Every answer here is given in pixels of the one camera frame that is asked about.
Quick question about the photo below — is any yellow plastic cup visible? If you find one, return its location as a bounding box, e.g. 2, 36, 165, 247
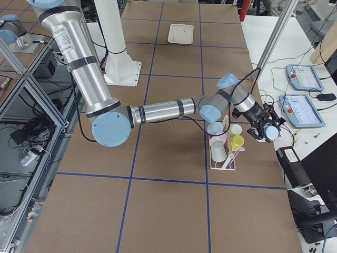
231, 135, 244, 151

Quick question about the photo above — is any light blue cup front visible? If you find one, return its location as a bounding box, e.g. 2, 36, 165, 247
207, 122, 224, 136

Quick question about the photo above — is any cream white plastic cup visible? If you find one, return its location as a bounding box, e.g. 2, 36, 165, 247
229, 124, 242, 136

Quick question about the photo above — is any black power adapter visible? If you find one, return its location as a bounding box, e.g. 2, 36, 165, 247
316, 93, 336, 101

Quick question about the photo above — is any wooden rack dowel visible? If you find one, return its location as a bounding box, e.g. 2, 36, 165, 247
223, 114, 233, 157

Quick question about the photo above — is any pink plastic cup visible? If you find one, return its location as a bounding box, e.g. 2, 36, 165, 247
210, 133, 227, 143

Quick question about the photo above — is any white wire cup rack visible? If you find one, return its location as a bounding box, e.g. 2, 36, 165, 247
209, 114, 245, 172

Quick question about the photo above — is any grey plastic cup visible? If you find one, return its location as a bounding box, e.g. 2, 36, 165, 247
211, 141, 227, 162

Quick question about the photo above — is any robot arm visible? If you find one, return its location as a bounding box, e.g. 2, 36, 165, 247
31, 1, 280, 147
1, 14, 27, 44

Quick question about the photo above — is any cream serving tray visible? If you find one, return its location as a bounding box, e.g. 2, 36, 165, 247
167, 24, 194, 45

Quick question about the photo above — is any lower teach pendant tablet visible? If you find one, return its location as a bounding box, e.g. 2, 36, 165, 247
279, 94, 325, 129

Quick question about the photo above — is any upper teach pendant tablet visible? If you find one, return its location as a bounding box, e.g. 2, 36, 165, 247
286, 64, 324, 91

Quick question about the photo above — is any light blue cup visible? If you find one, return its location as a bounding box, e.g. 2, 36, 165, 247
257, 125, 280, 143
207, 122, 224, 136

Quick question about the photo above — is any aluminium frame post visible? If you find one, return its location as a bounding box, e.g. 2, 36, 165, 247
252, 0, 299, 81

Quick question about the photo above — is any black electronics box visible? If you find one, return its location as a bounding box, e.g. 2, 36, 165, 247
35, 51, 57, 78

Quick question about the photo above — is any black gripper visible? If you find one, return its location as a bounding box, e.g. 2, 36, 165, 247
233, 102, 286, 141

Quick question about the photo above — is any light blue cup back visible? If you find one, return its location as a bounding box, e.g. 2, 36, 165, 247
257, 125, 280, 143

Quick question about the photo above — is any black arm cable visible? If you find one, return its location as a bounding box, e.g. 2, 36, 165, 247
76, 67, 262, 143

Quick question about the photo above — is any teach pendant tablet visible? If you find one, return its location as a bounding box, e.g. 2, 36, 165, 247
279, 94, 325, 129
286, 64, 324, 91

